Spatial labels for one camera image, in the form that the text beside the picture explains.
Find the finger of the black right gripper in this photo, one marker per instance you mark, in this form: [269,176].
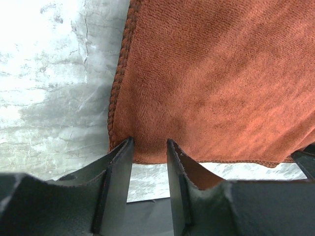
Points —
[305,159]

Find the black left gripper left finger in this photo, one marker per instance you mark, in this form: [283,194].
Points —
[88,202]

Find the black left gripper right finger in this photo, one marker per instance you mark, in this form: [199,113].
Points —
[204,204]

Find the rust brown towel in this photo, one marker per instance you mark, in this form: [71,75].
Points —
[231,81]

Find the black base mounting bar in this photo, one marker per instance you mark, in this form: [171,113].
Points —
[148,218]

